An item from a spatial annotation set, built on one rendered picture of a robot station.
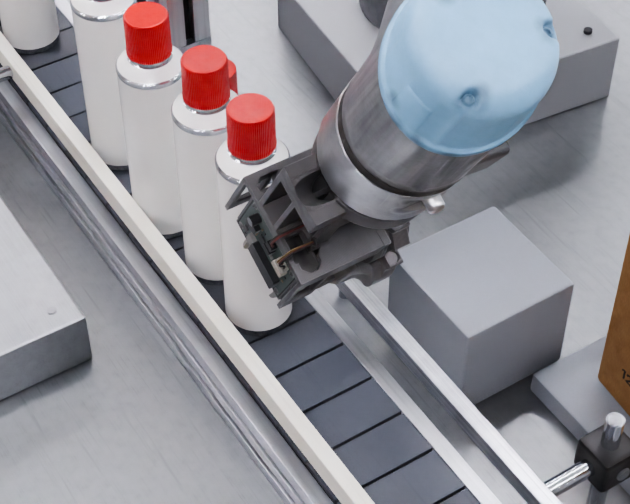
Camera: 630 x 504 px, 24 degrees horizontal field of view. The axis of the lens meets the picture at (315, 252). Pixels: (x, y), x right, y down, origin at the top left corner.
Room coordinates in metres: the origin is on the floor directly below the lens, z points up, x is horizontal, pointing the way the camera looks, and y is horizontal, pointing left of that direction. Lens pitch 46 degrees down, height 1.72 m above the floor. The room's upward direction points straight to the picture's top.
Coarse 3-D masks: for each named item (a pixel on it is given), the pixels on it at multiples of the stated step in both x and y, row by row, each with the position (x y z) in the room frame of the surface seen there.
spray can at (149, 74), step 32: (128, 32) 0.83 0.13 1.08; (160, 32) 0.83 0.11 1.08; (128, 64) 0.83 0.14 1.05; (160, 64) 0.83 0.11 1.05; (128, 96) 0.82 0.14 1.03; (160, 96) 0.82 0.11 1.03; (128, 128) 0.83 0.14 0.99; (160, 128) 0.82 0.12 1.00; (128, 160) 0.83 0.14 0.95; (160, 160) 0.82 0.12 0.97; (160, 192) 0.82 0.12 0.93; (160, 224) 0.82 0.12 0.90
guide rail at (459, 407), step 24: (360, 288) 0.69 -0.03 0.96; (360, 312) 0.68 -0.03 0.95; (384, 312) 0.67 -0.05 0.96; (384, 336) 0.65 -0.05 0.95; (408, 336) 0.64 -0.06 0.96; (408, 360) 0.63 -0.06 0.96; (432, 360) 0.62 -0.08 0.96; (432, 384) 0.60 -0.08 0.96; (456, 408) 0.58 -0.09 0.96; (480, 432) 0.56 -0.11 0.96; (504, 456) 0.54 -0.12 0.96; (528, 480) 0.53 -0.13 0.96
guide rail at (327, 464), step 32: (0, 32) 1.04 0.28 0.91; (32, 96) 0.96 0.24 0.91; (64, 128) 0.91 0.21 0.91; (96, 160) 0.87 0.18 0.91; (128, 224) 0.81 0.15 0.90; (160, 256) 0.77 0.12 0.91; (192, 288) 0.73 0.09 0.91; (224, 320) 0.70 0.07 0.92; (256, 384) 0.65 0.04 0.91; (288, 416) 0.61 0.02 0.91; (320, 448) 0.58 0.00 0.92; (352, 480) 0.56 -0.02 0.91
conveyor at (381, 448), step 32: (64, 32) 1.09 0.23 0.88; (0, 64) 1.04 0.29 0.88; (32, 64) 1.04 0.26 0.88; (64, 64) 1.04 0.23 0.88; (64, 96) 0.99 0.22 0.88; (96, 192) 0.87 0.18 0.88; (128, 192) 0.87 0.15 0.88; (320, 320) 0.73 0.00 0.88; (224, 352) 0.70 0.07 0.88; (256, 352) 0.70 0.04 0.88; (288, 352) 0.70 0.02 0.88; (320, 352) 0.70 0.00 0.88; (288, 384) 0.67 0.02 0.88; (320, 384) 0.67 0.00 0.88; (352, 384) 0.67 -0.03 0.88; (320, 416) 0.64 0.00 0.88; (352, 416) 0.64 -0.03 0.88; (384, 416) 0.64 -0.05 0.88; (352, 448) 0.61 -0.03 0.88; (384, 448) 0.61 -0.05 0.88; (416, 448) 0.61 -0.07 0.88; (320, 480) 0.58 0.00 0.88; (384, 480) 0.58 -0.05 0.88; (416, 480) 0.58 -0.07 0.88; (448, 480) 0.58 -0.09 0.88
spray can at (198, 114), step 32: (192, 64) 0.78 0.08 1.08; (224, 64) 0.79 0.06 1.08; (192, 96) 0.78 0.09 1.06; (224, 96) 0.78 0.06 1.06; (192, 128) 0.77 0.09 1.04; (224, 128) 0.77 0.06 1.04; (192, 160) 0.77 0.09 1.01; (192, 192) 0.77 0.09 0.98; (192, 224) 0.77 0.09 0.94; (192, 256) 0.77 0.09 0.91
